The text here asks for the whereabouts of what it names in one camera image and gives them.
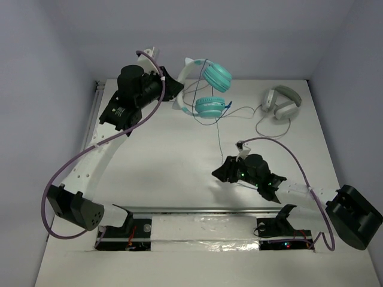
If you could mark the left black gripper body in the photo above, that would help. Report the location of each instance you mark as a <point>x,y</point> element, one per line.
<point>163,84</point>

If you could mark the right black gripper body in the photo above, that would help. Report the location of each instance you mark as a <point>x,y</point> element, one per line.
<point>239,170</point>

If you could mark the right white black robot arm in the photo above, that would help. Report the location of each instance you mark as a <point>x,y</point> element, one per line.
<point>345,211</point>

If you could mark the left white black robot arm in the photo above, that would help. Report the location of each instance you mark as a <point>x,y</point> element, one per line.
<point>72,200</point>

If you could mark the grey white headphones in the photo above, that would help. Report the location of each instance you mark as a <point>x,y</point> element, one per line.
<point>283,101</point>

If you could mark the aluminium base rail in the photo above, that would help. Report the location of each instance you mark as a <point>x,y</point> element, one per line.
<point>206,230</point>

